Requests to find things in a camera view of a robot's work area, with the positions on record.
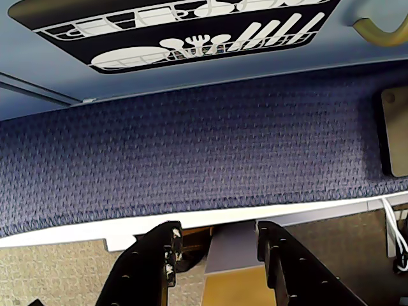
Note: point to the beige flat board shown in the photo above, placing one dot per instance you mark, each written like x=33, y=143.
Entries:
x=398, y=134

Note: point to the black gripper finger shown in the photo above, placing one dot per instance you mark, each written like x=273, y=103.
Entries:
x=306, y=280
x=140, y=274

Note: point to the blue dishwasher door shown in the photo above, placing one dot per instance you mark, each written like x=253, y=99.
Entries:
x=48, y=57

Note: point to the blue fabric panel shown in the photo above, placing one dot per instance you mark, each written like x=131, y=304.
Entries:
x=191, y=153

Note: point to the gray and yellow block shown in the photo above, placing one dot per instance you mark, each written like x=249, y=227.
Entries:
x=232, y=252

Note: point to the black dishwasher rack decal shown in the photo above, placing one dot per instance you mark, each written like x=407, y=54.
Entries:
x=127, y=38

